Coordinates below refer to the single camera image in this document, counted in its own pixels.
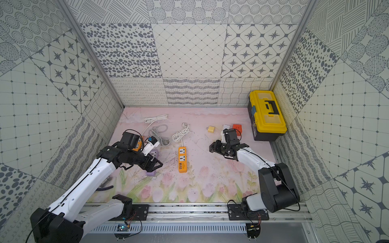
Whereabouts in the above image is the large orange power strip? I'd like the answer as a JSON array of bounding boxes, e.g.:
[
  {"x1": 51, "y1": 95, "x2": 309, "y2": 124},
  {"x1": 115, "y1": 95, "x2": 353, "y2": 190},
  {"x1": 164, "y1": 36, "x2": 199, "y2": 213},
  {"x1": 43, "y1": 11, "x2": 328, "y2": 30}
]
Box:
[{"x1": 132, "y1": 136, "x2": 143, "y2": 151}]

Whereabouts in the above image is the red cube adapter plug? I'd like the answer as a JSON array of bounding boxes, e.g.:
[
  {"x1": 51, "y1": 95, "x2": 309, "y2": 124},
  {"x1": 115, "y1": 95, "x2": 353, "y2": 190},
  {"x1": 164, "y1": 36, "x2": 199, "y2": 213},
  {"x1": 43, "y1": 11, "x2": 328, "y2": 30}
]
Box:
[{"x1": 233, "y1": 124, "x2": 242, "y2": 136}]

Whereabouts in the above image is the yellow charger plug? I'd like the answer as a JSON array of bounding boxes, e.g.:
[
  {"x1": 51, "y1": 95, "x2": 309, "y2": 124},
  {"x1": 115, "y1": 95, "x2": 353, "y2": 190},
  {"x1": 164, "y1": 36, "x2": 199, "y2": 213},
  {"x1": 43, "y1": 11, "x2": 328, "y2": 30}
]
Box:
[{"x1": 207, "y1": 126, "x2": 215, "y2": 133}]

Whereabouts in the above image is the purple power strip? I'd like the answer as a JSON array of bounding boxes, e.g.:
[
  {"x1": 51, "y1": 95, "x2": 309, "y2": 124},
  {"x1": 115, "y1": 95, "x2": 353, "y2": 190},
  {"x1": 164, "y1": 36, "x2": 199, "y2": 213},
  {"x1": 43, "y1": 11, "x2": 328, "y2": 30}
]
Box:
[{"x1": 145, "y1": 148, "x2": 160, "y2": 177}]

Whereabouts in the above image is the small orange power strip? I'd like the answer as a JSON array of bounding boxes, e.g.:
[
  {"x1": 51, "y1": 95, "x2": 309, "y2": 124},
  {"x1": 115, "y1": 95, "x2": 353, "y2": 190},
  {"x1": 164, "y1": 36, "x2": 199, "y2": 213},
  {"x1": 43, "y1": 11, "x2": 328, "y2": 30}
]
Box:
[{"x1": 178, "y1": 146, "x2": 187, "y2": 173}]

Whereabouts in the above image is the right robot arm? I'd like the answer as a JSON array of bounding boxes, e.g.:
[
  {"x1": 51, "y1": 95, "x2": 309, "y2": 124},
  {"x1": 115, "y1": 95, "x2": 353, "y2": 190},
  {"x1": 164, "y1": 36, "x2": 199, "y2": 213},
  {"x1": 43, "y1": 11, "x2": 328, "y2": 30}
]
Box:
[{"x1": 209, "y1": 129, "x2": 300, "y2": 213}]

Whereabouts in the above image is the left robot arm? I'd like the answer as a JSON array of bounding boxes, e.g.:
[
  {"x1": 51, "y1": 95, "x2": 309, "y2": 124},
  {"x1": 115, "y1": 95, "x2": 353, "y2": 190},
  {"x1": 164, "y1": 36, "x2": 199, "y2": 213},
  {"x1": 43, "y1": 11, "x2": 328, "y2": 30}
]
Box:
[{"x1": 29, "y1": 129, "x2": 163, "y2": 243}]

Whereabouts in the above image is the yellow black toolbox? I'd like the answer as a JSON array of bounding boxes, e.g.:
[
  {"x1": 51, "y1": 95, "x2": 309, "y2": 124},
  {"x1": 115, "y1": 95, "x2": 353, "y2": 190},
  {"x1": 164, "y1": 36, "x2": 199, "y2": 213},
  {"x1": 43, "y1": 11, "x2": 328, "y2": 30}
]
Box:
[{"x1": 248, "y1": 90, "x2": 287, "y2": 142}]

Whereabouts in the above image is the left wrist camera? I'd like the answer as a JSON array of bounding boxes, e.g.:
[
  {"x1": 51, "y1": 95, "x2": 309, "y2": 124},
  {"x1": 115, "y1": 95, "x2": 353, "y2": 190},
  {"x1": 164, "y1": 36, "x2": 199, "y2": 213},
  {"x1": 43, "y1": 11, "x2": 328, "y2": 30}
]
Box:
[{"x1": 142, "y1": 136, "x2": 160, "y2": 156}]

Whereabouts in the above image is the grey coiled cable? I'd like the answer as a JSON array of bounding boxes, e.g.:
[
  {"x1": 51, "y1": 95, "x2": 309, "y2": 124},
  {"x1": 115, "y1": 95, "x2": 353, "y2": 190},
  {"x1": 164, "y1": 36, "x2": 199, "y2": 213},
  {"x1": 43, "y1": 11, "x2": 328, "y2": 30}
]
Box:
[{"x1": 148, "y1": 124, "x2": 172, "y2": 147}]

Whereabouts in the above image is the white strip cable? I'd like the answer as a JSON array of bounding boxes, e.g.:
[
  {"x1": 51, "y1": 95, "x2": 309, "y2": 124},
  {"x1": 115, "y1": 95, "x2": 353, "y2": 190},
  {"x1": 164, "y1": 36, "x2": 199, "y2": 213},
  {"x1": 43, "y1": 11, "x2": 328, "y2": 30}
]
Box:
[{"x1": 141, "y1": 114, "x2": 170, "y2": 134}]

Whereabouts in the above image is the white coiled cable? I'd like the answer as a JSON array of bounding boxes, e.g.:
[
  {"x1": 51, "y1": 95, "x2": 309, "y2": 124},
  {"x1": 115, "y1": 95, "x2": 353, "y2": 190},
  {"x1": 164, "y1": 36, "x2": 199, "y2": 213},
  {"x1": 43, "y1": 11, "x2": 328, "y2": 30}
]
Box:
[{"x1": 171, "y1": 123, "x2": 192, "y2": 147}]

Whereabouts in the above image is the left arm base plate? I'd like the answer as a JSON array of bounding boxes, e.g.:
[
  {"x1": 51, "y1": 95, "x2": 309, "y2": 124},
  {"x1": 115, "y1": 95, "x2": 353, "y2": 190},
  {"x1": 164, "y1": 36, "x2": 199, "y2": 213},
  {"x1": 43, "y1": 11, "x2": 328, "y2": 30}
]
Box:
[{"x1": 111, "y1": 204, "x2": 150, "y2": 221}]

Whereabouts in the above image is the aluminium mounting rail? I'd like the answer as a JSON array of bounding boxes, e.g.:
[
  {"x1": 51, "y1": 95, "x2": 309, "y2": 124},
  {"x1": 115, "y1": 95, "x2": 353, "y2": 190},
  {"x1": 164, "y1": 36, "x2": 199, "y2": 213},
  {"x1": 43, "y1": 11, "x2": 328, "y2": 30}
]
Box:
[{"x1": 143, "y1": 201, "x2": 313, "y2": 223}]

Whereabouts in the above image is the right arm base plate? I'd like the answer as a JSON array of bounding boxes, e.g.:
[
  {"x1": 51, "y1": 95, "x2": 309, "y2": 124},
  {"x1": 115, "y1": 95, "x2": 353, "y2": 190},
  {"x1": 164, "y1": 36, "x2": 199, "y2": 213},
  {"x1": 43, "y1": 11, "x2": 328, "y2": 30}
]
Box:
[{"x1": 227, "y1": 203, "x2": 269, "y2": 221}]

